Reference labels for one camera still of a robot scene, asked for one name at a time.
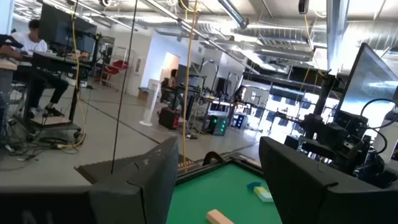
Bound light cyan cube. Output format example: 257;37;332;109
257;192;274;203

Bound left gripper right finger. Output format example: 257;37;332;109
259;136;398;224

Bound black arched cable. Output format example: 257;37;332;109
202;151;225;166

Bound computer with blue lights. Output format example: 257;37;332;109
234;114;248;129

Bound striped black floor mat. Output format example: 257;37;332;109
177;160;195;171

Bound large dark monitor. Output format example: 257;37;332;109
39;2;98;55

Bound green table mat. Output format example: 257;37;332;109
166;162;282;224

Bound black table frame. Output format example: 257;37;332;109
174;151;265;187

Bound wooden block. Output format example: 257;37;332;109
205;208;234;224

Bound red shelf item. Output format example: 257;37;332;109
104;60;129;75

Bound tilted computer monitor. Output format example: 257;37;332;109
337;42;398;128

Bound black and red case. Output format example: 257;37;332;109
157;107;181;130

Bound computer with green lights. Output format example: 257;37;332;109
206;114;228;136

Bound black ceiling cable reel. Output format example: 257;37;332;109
297;0;310;15

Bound person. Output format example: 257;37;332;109
0;19;70;118
167;68;178;90
233;85;248;103

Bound silver ceiling duct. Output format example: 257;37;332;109
217;0;249;30

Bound black desk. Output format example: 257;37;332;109
23;51;94;131

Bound black hanging cable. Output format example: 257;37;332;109
111;0;139;175

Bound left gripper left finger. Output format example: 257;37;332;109
74;136;180;224

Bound white tower fan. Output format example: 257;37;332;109
139;79;162;127

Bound yellow hanging cable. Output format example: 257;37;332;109
57;12;88;149
182;0;199;172

